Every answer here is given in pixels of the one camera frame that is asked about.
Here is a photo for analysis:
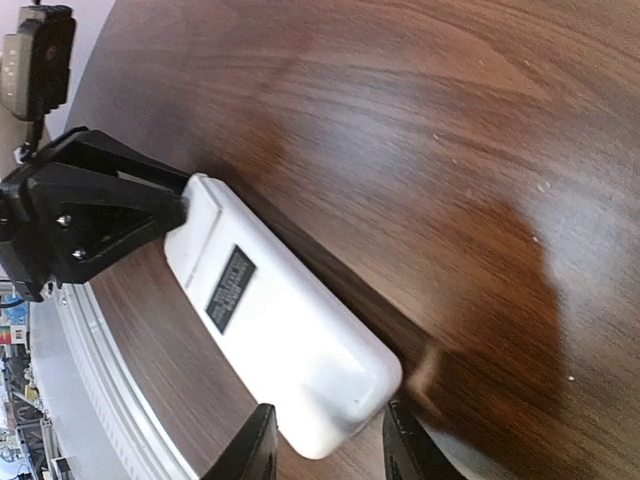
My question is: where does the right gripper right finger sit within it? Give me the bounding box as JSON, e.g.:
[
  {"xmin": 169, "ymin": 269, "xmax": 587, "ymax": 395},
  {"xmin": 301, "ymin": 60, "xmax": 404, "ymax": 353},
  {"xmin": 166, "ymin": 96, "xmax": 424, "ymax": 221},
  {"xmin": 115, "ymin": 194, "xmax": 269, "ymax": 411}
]
[{"xmin": 382, "ymin": 399, "xmax": 465, "ymax": 480}]

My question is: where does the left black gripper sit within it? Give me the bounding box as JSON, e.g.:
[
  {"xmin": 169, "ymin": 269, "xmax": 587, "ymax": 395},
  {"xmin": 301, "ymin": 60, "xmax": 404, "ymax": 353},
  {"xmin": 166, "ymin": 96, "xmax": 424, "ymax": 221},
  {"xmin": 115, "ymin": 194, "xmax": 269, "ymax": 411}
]
[{"xmin": 1, "ymin": 127, "xmax": 190, "ymax": 303}]

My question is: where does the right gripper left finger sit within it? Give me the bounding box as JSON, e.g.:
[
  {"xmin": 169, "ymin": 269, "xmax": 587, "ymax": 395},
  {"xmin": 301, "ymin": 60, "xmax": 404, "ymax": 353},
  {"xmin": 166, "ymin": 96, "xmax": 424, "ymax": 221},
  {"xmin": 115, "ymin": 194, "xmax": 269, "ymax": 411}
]
[{"xmin": 201, "ymin": 403, "xmax": 278, "ymax": 480}]

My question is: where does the white red remote control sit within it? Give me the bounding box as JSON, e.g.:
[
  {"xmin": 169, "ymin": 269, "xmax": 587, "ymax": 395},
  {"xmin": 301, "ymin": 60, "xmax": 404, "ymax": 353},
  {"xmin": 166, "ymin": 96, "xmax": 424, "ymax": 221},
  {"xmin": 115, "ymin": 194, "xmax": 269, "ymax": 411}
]
[{"xmin": 164, "ymin": 174, "xmax": 403, "ymax": 460}]

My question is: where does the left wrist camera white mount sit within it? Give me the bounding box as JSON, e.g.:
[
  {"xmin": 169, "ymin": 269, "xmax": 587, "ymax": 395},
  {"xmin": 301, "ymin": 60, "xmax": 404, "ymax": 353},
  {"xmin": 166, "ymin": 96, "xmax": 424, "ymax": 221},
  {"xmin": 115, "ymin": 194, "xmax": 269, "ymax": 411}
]
[{"xmin": 0, "ymin": 0, "xmax": 79, "ymax": 151}]

